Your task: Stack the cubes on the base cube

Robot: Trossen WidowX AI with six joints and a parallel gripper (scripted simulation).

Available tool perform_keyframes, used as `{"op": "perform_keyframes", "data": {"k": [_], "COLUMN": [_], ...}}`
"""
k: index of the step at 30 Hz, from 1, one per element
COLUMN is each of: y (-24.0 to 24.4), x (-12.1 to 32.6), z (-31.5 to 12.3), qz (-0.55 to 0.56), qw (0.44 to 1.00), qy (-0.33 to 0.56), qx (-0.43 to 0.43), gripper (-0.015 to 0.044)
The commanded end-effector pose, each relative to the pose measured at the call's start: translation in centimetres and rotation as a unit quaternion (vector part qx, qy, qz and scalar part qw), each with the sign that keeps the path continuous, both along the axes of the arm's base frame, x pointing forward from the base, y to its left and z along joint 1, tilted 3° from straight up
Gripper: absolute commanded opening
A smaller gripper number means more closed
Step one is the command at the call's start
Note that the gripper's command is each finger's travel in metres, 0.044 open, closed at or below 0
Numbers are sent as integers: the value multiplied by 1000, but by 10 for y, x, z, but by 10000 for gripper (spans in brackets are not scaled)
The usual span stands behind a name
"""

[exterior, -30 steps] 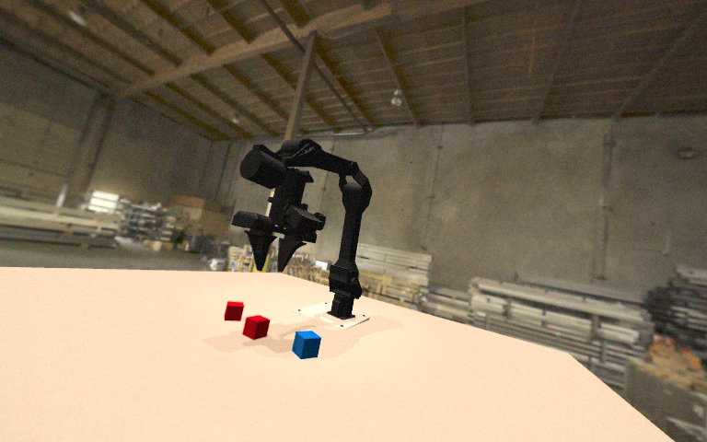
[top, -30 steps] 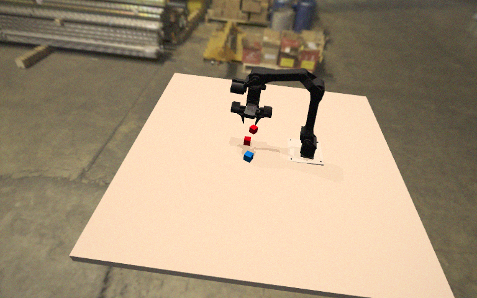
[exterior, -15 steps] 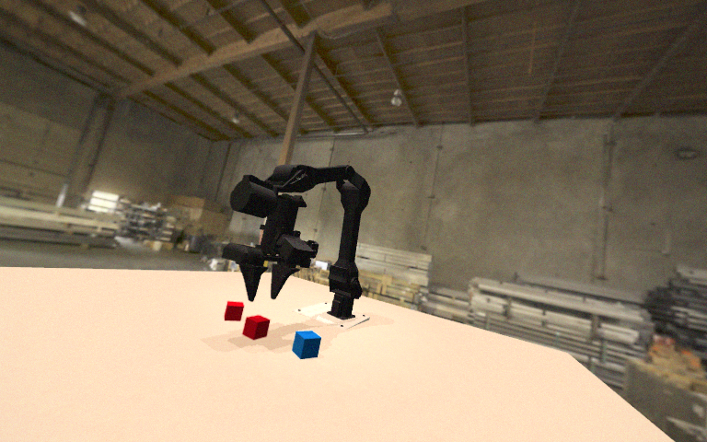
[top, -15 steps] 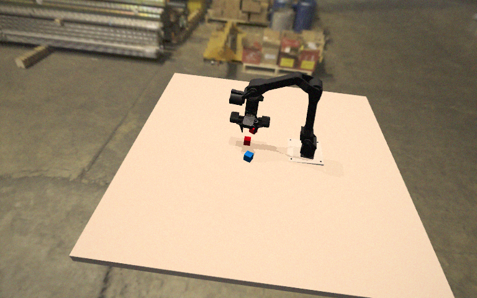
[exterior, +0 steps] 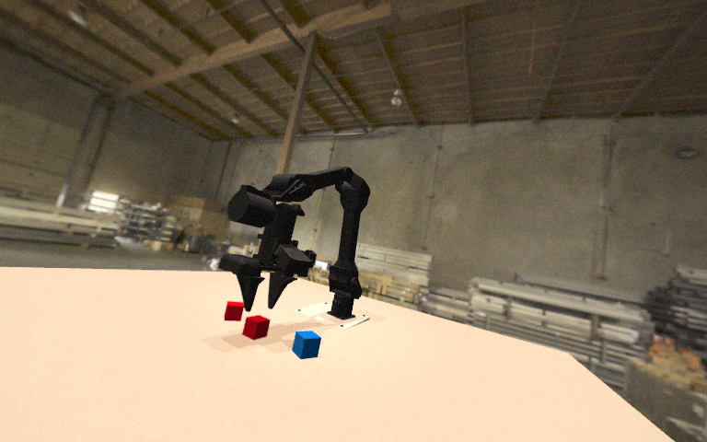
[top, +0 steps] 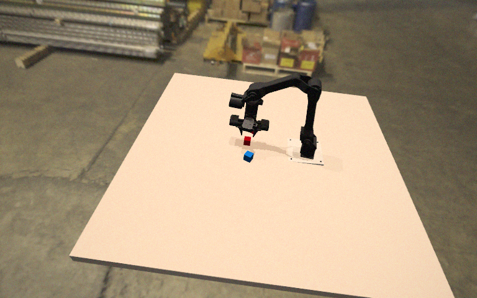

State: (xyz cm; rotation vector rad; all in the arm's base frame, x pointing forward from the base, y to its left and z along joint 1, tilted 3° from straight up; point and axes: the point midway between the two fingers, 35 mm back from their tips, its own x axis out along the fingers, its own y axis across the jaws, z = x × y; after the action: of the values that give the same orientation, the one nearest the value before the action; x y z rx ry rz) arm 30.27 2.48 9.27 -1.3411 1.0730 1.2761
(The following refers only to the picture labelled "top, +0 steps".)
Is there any blue cube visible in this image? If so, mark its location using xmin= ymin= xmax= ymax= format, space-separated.
xmin=243 ymin=150 xmax=254 ymax=162

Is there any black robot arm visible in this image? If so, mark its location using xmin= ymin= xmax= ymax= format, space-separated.
xmin=229 ymin=73 xmax=322 ymax=160

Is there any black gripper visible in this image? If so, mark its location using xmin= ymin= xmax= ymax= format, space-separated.
xmin=229 ymin=111 xmax=270 ymax=137

